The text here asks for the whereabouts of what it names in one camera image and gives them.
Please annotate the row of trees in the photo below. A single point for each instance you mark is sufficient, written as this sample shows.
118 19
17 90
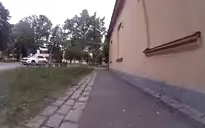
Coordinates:
83 33

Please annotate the grey asphalt pavement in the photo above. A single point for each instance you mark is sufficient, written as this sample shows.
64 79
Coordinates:
116 103

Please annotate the cobblestone strip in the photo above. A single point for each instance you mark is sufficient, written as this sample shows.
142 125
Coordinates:
66 110

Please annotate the orange building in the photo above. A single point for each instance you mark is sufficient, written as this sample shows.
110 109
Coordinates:
170 73

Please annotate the white car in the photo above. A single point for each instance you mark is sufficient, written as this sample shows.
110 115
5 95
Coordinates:
33 60

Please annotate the grass patch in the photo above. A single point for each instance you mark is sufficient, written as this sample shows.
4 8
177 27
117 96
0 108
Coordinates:
30 86

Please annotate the grey asphalt road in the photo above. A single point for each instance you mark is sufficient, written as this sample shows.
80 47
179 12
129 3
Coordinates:
3 67

